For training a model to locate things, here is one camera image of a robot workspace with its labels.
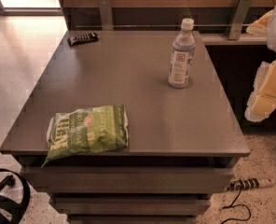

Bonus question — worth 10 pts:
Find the black power cable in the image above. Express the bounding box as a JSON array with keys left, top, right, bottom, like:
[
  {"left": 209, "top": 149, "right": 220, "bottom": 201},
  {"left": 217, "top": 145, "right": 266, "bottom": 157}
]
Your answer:
[{"left": 219, "top": 187, "right": 253, "bottom": 224}]

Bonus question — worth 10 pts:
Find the striped power strip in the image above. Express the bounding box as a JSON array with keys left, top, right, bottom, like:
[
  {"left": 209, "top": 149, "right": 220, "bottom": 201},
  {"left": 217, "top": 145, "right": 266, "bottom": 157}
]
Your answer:
[{"left": 226, "top": 178, "right": 276, "bottom": 191}]

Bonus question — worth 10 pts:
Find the right metal bracket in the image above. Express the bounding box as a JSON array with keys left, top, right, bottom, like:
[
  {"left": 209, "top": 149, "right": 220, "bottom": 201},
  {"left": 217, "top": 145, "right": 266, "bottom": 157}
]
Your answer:
[{"left": 225, "top": 0, "right": 253, "bottom": 39}]

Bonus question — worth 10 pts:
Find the grey drawer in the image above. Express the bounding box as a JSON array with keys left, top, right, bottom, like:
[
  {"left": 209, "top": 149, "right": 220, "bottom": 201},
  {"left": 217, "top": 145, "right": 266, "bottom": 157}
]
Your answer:
[
  {"left": 21, "top": 167, "right": 233, "bottom": 194},
  {"left": 69, "top": 216, "right": 196, "bottom": 224},
  {"left": 49, "top": 198, "right": 210, "bottom": 216}
]

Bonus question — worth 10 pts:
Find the clear plastic water bottle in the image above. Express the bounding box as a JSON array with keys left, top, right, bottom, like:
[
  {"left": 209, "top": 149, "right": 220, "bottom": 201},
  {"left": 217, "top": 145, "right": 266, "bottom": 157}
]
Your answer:
[{"left": 168, "top": 18, "right": 196, "bottom": 89}]

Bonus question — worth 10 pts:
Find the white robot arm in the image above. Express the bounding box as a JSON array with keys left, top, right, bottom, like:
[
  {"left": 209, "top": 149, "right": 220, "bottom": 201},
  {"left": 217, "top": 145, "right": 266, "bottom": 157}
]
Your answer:
[{"left": 244, "top": 7, "right": 276, "bottom": 122}]

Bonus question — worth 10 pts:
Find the green jalapeno chip bag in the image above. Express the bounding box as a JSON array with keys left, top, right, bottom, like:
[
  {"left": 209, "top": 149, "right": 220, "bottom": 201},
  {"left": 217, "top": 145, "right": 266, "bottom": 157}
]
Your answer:
[{"left": 43, "top": 105, "right": 129, "bottom": 166}]

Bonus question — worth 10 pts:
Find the top grey drawer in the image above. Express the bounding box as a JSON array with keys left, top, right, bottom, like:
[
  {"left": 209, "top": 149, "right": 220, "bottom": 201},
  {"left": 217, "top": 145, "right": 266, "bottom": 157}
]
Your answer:
[{"left": 21, "top": 167, "right": 233, "bottom": 194}]

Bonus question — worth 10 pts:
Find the bottom grey drawer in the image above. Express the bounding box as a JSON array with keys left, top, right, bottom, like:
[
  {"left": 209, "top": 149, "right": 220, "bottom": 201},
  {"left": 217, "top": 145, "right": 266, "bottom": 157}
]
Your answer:
[{"left": 69, "top": 216, "right": 196, "bottom": 224}]

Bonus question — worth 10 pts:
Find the middle grey drawer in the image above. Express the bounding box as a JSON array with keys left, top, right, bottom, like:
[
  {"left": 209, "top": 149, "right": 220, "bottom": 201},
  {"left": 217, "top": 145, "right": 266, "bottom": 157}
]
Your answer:
[{"left": 49, "top": 198, "right": 210, "bottom": 216}]

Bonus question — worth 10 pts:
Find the wooden side shelf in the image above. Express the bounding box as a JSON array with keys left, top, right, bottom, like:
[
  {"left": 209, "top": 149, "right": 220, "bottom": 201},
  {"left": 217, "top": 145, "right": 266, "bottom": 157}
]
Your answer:
[{"left": 200, "top": 34, "right": 267, "bottom": 46}]

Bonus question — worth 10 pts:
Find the left metal bracket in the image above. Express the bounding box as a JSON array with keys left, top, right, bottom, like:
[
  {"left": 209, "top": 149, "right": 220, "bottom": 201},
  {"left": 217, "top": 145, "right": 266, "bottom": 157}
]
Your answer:
[{"left": 98, "top": 0, "right": 114, "bottom": 31}]

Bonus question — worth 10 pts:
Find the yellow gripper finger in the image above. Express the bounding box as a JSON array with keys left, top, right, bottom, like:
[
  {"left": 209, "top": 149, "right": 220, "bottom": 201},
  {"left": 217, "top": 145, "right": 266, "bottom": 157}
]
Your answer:
[
  {"left": 244, "top": 60, "right": 276, "bottom": 122},
  {"left": 246, "top": 10, "right": 272, "bottom": 36}
]

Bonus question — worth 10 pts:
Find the metal bracket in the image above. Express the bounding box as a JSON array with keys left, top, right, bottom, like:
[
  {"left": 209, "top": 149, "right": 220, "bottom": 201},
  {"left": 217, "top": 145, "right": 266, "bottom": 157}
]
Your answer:
[
  {"left": 225, "top": 0, "right": 253, "bottom": 39},
  {"left": 98, "top": 0, "right": 114, "bottom": 31}
]

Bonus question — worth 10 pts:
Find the dark rxbar chocolate bar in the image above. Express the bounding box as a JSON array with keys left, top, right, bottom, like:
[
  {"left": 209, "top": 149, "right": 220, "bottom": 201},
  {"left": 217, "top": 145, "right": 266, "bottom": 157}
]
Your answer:
[{"left": 67, "top": 33, "right": 99, "bottom": 46}]

